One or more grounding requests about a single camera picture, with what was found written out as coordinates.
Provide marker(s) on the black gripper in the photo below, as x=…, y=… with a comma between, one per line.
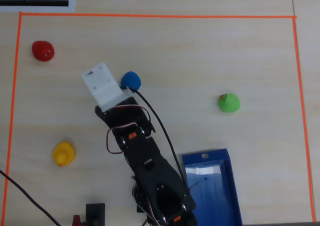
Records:
x=124, y=105

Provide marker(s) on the red rubber duck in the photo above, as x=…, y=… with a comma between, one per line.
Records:
x=42, y=50

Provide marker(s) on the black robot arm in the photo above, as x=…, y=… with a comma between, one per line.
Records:
x=155, y=171

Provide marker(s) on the blue rubber duck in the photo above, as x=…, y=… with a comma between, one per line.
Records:
x=131, y=79

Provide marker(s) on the yellow rubber duck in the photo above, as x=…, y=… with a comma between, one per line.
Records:
x=64, y=154

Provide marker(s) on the green rubber duck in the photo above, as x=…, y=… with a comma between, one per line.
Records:
x=229, y=103

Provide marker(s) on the orange tape strip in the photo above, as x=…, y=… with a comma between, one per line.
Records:
x=150, y=15
x=12, y=111
x=303, y=111

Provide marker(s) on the black clamp base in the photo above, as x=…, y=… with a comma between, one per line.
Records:
x=95, y=213

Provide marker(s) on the red clamp knob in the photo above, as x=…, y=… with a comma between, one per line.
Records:
x=76, y=221

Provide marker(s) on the blue plastic bin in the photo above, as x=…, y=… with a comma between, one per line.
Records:
x=212, y=198

